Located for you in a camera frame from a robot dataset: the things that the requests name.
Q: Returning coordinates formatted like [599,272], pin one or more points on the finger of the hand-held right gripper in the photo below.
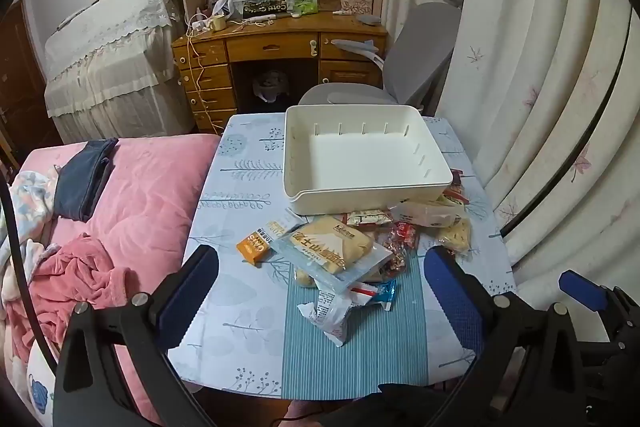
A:
[582,289]
[605,367]

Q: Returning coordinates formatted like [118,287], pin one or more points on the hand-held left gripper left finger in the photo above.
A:
[190,297]

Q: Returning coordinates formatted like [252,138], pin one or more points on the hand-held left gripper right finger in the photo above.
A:
[452,292]

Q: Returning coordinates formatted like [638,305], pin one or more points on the large crispy rice cake packet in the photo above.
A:
[455,237]

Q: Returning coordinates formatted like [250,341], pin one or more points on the clear red candy packet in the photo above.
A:
[397,247]

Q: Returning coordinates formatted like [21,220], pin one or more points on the clear white bread packet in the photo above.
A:
[425,212]

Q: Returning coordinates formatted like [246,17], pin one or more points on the white blue-print snack packet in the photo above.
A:
[330,312]

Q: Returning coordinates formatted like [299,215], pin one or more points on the clear toast bread packet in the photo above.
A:
[325,247]

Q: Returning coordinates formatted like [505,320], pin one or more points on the white plastic storage tray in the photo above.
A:
[360,157]

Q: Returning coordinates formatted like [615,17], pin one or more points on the blue red-striped snack packet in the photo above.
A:
[380,294]

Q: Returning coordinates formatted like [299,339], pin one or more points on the orange snack packet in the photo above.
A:
[252,249]

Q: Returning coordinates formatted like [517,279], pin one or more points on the pink quilt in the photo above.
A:
[150,207]

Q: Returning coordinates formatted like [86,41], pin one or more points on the pink fluffy garment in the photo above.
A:
[80,277]

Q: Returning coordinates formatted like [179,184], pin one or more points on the navy folded cloth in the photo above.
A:
[80,187]

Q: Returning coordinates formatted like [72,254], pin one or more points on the floral printed cloth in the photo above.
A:
[27,202]

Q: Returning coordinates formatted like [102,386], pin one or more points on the white floral curtain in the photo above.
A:
[530,82]

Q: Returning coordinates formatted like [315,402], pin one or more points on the grey office chair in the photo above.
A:
[420,52]

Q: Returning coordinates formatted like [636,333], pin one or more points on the lace cloth covered furniture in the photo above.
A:
[110,57]

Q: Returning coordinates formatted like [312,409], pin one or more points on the wooden desk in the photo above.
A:
[270,42]

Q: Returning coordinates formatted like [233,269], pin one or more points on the white power strip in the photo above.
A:
[199,26]

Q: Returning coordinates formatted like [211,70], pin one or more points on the cream mug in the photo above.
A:
[217,23]

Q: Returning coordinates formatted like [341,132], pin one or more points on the wooden door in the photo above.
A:
[17,82]

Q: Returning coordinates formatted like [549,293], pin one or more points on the grey pad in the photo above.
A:
[371,19]

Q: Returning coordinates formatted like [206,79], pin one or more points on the crumpled white plastic bag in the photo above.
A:
[223,6]

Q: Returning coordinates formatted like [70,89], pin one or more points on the dark printed package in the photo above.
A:
[265,7]

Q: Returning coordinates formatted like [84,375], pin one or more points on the floral cardboard box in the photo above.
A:
[356,1]

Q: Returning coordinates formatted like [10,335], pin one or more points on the green packet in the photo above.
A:
[306,5]

